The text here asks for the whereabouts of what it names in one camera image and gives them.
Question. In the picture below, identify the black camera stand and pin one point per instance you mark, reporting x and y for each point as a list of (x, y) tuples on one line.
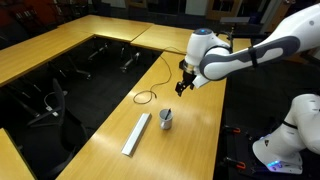
[(233, 28)]

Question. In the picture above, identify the white ceramic mug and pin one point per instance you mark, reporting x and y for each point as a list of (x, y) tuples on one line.
[(165, 123)]

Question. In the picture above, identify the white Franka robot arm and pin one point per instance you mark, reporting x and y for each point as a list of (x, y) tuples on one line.
[(300, 33)]

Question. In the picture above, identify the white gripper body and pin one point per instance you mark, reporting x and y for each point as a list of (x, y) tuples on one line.
[(201, 81)]

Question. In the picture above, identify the black pen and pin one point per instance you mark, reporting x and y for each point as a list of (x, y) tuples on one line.
[(167, 114)]

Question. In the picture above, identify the large black office chair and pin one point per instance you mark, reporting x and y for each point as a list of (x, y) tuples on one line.
[(50, 146)]

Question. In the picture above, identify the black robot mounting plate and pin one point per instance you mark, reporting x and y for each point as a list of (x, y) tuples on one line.
[(245, 146)]

